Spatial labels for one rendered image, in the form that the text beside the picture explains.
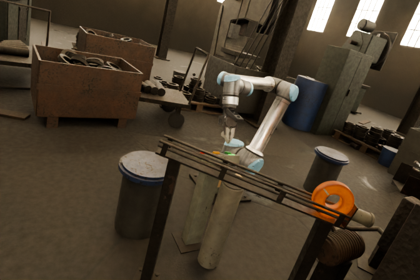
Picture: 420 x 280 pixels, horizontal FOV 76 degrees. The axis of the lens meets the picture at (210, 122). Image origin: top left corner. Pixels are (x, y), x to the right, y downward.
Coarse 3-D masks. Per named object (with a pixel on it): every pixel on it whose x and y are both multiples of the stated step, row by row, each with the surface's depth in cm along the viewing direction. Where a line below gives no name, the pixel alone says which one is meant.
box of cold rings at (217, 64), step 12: (216, 60) 455; (228, 60) 492; (216, 72) 452; (228, 72) 419; (240, 72) 406; (252, 72) 416; (264, 72) 425; (204, 84) 486; (216, 84) 449; (216, 96) 446; (240, 96) 424; (252, 96) 434; (240, 108) 433; (252, 108) 444
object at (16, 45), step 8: (0, 0) 269; (32, 8) 287; (40, 8) 291; (48, 16) 300; (48, 24) 303; (48, 32) 307; (0, 40) 342; (8, 40) 351; (16, 40) 364; (48, 40) 311; (0, 48) 315; (8, 48) 320; (16, 48) 325; (24, 48) 333; (0, 56) 308; (8, 56) 317; (16, 56) 326; (24, 56) 334; (0, 64) 296; (8, 64) 301; (16, 64) 305; (24, 64) 310
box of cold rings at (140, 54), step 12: (84, 36) 386; (96, 36) 382; (108, 36) 440; (120, 36) 472; (84, 48) 381; (96, 48) 388; (108, 48) 396; (120, 48) 404; (132, 48) 413; (144, 48) 422; (132, 60) 419; (144, 60) 429; (144, 72) 437
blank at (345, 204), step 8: (320, 184) 107; (328, 184) 105; (336, 184) 104; (344, 184) 106; (312, 192) 109; (320, 192) 106; (328, 192) 105; (336, 192) 105; (344, 192) 104; (312, 200) 108; (320, 200) 106; (344, 200) 105; (352, 200) 105; (320, 208) 107; (336, 208) 107; (344, 208) 106; (328, 216) 108
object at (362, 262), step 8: (400, 168) 181; (408, 168) 179; (416, 168) 177; (400, 176) 182; (408, 176) 180; (416, 176) 178; (400, 184) 176; (408, 184) 159; (416, 184) 157; (400, 192) 161; (408, 192) 159; (416, 192) 158; (376, 248) 182; (368, 256) 193; (376, 256) 181; (360, 264) 183; (368, 264) 184; (376, 264) 182; (368, 272) 178
